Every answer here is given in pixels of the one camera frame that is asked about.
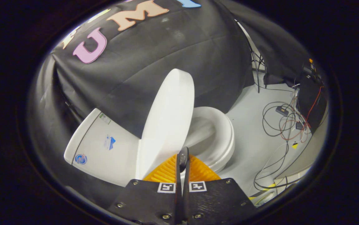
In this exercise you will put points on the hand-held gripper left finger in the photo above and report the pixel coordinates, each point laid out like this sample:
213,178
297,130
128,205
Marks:
177,193

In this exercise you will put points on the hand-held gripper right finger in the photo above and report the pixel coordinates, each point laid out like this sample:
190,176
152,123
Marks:
186,197

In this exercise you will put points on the black round lid pull tab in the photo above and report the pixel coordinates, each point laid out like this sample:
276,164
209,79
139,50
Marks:
183,157

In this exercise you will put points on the white toilet lid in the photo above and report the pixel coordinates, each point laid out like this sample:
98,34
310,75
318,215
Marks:
167,118

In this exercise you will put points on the white ceramic toilet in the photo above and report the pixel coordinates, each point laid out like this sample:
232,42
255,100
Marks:
104,156

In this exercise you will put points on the yellow floor tape piece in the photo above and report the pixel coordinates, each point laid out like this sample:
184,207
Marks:
295,145

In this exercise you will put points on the black power adapter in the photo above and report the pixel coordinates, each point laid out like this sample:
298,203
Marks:
282,111

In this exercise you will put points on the black light stand tripod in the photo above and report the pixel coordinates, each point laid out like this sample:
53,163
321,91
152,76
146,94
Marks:
257,81

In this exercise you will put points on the black backdrop cloth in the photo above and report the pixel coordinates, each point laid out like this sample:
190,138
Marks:
167,56

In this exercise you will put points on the black device with orange tip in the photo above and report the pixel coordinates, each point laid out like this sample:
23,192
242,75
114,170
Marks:
311,65

